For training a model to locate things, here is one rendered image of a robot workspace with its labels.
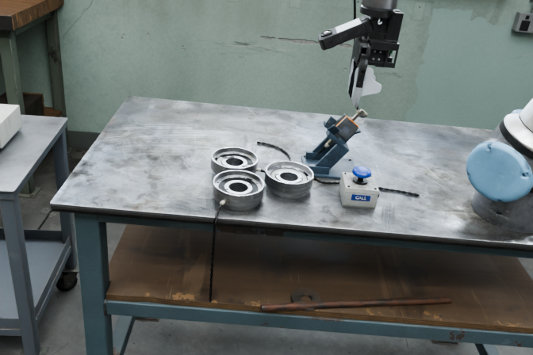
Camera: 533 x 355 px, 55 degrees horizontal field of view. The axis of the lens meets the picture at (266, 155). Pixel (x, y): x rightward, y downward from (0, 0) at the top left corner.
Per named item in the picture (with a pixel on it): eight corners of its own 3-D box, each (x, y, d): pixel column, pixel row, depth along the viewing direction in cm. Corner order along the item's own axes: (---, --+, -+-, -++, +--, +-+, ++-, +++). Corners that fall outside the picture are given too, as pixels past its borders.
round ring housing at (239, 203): (230, 181, 112) (231, 165, 110) (271, 197, 107) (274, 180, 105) (201, 200, 103) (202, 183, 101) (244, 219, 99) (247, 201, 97)
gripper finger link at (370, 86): (379, 112, 110) (386, 69, 107) (352, 109, 109) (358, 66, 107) (376, 108, 113) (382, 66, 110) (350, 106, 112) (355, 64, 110)
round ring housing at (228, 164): (205, 180, 111) (205, 163, 109) (216, 159, 120) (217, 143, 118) (251, 188, 110) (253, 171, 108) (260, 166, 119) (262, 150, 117)
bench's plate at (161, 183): (50, 211, 98) (48, 203, 97) (128, 101, 152) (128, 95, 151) (649, 263, 102) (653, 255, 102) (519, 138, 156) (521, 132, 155)
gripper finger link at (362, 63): (364, 89, 107) (370, 46, 104) (357, 88, 107) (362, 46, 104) (359, 85, 111) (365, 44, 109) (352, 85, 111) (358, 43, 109)
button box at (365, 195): (342, 206, 107) (346, 186, 104) (338, 189, 113) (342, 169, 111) (380, 209, 107) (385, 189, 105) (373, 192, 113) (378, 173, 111)
